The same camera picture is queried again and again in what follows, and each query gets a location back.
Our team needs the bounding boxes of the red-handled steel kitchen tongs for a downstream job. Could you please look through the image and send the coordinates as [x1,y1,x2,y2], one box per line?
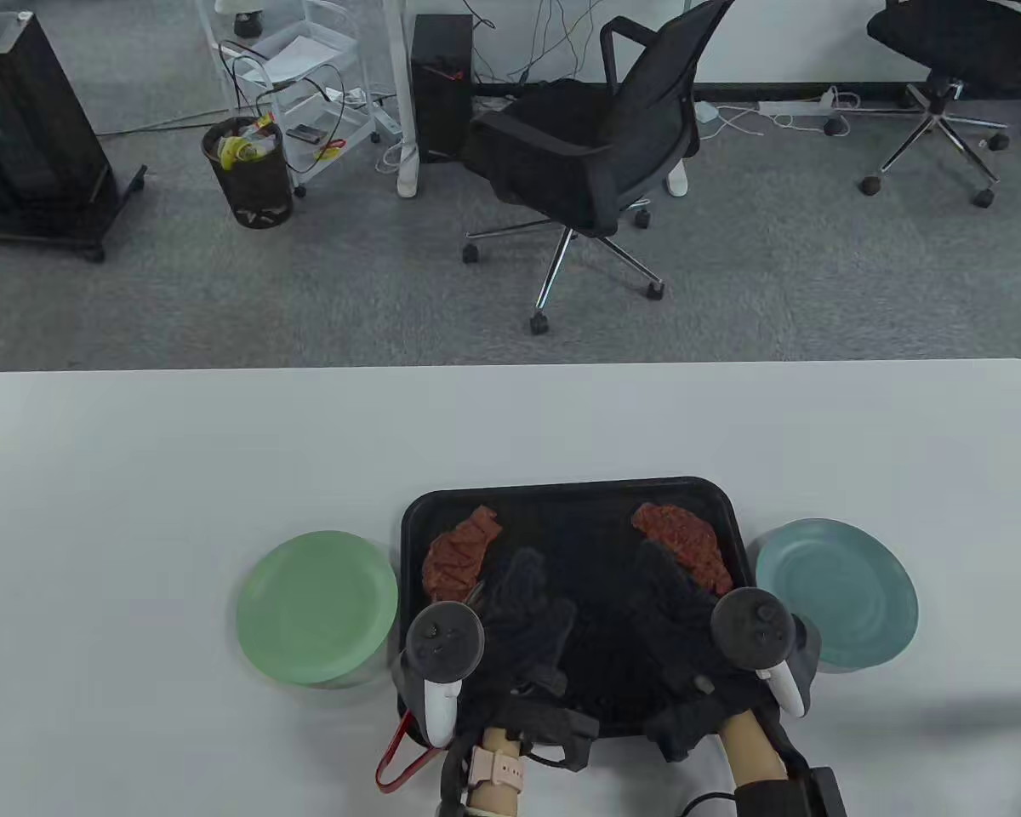
[375,711,433,794]

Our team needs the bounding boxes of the grey right hand controller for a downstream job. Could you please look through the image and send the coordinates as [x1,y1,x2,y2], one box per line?
[711,587,822,721]

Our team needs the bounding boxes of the green plate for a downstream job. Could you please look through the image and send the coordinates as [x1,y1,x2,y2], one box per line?
[237,530,399,688]

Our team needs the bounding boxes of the red raw steak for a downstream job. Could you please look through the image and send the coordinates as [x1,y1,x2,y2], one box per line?
[422,506,505,607]
[631,502,733,597]

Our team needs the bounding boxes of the black mesh office chair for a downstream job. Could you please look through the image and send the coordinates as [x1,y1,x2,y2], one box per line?
[461,0,737,335]

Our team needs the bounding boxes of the person's left hand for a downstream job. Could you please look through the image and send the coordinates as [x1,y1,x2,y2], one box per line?
[464,547,577,726]

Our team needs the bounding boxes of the white wire cart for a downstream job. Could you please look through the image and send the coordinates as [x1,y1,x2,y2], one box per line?
[196,0,381,198]

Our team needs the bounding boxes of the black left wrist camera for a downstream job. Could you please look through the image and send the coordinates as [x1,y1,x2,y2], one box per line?
[510,700,602,772]

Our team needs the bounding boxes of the person's left forearm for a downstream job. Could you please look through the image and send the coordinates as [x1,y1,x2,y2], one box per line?
[464,728,530,817]

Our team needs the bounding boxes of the person's right forearm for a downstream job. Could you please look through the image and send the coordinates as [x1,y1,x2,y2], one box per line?
[715,711,790,788]

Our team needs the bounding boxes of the pink wrist watch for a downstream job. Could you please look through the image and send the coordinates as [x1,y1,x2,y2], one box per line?
[468,747,527,792]

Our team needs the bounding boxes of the black cabinet on wheels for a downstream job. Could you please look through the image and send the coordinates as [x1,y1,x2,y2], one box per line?
[0,10,148,263]

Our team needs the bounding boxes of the white paper sheet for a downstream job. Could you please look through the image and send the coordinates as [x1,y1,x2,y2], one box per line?
[260,38,343,83]

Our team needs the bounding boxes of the black mesh waste bin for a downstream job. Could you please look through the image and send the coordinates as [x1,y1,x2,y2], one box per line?
[202,117,295,230]

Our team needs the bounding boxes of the person's right hand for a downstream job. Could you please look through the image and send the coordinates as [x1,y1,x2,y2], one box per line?
[634,540,777,717]

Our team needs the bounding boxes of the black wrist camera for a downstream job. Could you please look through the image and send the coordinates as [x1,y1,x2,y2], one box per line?
[644,702,720,763]
[510,700,602,772]

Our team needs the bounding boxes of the blue plate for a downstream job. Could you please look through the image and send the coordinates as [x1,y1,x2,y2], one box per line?
[753,519,920,673]

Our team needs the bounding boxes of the white power strip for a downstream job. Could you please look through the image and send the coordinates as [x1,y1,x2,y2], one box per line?
[757,94,836,117]
[328,85,402,141]

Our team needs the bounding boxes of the black computer tower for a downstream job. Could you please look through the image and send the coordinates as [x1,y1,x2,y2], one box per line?
[411,14,476,164]

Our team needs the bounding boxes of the black plastic tray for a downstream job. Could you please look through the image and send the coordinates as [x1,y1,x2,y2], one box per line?
[400,477,777,743]

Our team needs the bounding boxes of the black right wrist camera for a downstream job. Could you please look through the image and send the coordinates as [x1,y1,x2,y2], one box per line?
[644,702,720,763]

